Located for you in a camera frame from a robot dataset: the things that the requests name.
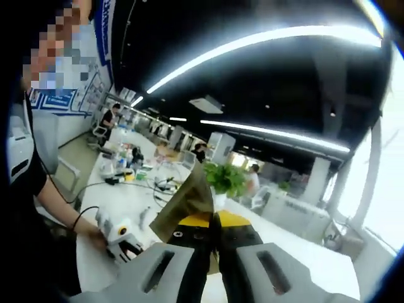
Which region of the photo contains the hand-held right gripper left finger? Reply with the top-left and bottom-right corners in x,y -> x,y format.
71,214 -> 216,303

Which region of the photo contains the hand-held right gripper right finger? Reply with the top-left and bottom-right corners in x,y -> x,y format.
216,210 -> 360,303

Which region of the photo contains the gold foil mask packet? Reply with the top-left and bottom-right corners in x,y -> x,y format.
148,159 -> 222,274

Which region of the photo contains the person's left hand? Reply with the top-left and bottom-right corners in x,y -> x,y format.
85,229 -> 110,252

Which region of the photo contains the white table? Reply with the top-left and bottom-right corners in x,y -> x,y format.
75,131 -> 362,303

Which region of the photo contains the green leafy plant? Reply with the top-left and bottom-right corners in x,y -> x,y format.
203,161 -> 247,198

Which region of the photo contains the grey office chair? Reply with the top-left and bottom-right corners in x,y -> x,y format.
30,116 -> 81,193

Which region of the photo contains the white pillar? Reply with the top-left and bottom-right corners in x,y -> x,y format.
307,157 -> 332,206

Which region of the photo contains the white chest device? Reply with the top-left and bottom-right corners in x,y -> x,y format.
8,132 -> 35,186

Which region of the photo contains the ceiling air vent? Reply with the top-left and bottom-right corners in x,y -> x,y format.
188,95 -> 225,114

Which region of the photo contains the long ceiling light strip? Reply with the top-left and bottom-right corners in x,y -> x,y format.
146,25 -> 383,95

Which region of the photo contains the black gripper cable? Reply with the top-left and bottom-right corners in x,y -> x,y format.
31,104 -> 101,231

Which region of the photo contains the black table cable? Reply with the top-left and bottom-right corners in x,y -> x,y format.
153,175 -> 184,203

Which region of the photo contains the blue white wall poster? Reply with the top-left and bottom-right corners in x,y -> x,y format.
30,0 -> 114,116

